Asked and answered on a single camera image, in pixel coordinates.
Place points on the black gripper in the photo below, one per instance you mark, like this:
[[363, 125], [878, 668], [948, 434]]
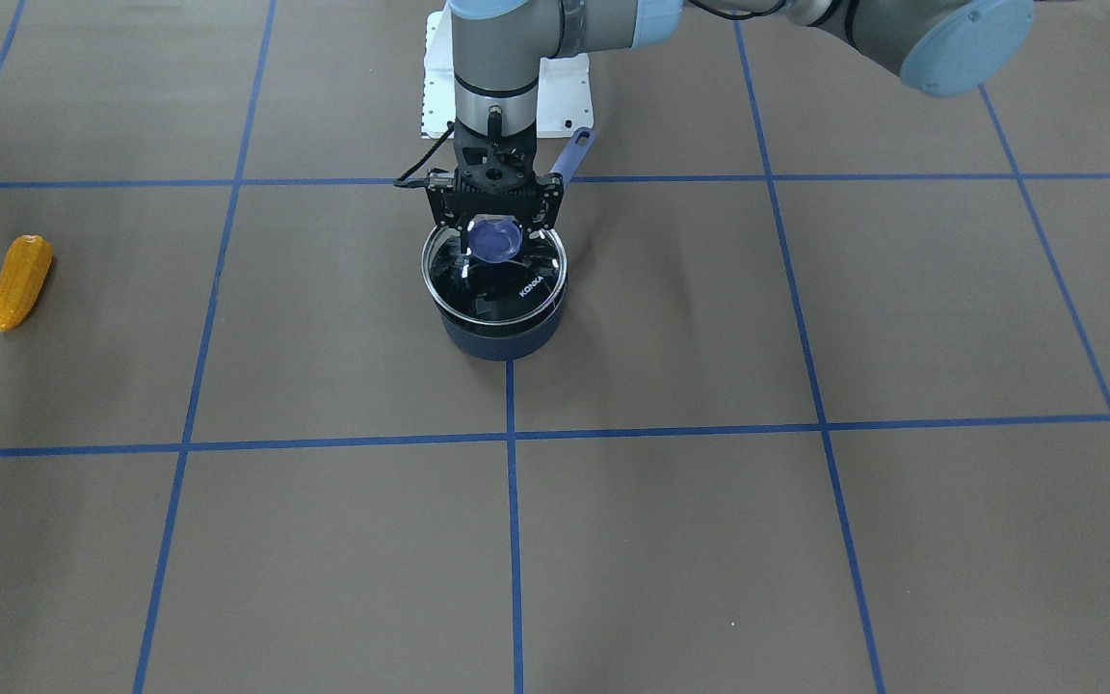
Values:
[[440, 203]]

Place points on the glass lid blue knob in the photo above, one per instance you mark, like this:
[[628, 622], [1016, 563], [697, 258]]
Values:
[[501, 298]]

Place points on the blue saucepan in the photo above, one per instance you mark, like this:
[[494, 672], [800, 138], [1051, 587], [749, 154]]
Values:
[[515, 348]]

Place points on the yellow corn cob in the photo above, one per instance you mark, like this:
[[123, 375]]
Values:
[[26, 265]]

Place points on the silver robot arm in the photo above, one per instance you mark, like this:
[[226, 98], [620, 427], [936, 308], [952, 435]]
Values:
[[940, 48]]

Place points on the white pedestal column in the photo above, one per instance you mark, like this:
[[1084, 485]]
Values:
[[564, 95]]

